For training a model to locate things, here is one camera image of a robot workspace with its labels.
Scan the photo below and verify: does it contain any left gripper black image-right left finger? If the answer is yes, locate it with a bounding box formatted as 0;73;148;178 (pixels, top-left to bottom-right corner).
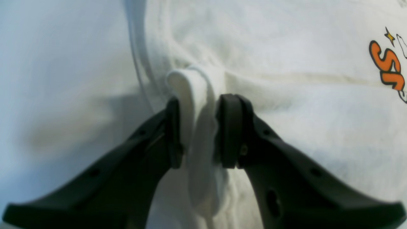
3;97;183;229

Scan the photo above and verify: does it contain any white printed T-shirt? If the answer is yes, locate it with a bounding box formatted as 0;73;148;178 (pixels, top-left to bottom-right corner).
125;0;406;229

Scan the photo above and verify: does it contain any left gripper black image-right right finger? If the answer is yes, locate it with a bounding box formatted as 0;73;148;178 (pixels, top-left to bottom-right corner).
216;94;406;229

